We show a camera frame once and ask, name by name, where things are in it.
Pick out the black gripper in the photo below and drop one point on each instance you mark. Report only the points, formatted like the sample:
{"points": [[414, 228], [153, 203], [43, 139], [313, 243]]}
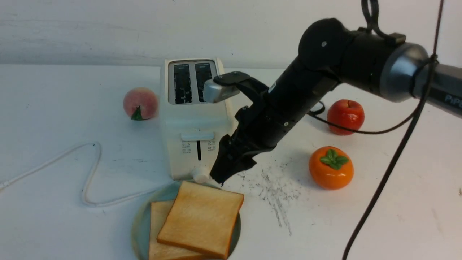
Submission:
{"points": [[260, 128]]}

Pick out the red apple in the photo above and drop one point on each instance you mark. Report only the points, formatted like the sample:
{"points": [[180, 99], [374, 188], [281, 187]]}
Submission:
{"points": [[346, 113]]}

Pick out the pink peach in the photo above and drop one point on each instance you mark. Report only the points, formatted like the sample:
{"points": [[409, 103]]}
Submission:
{"points": [[141, 104]]}

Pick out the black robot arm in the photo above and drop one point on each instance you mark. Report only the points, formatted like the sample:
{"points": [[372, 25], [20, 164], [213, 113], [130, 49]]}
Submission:
{"points": [[328, 55]]}

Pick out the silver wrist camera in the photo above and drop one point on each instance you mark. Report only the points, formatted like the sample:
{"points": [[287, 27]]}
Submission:
{"points": [[220, 90]]}

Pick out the orange persimmon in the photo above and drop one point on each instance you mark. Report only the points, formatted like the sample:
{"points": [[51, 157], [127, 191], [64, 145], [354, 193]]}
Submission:
{"points": [[331, 168]]}

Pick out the light blue ceramic plate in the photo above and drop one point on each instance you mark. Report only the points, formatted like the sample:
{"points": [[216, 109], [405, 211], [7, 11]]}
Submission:
{"points": [[149, 220]]}

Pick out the white two-slot toaster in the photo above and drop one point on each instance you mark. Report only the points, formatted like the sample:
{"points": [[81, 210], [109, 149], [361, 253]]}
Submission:
{"points": [[190, 127]]}

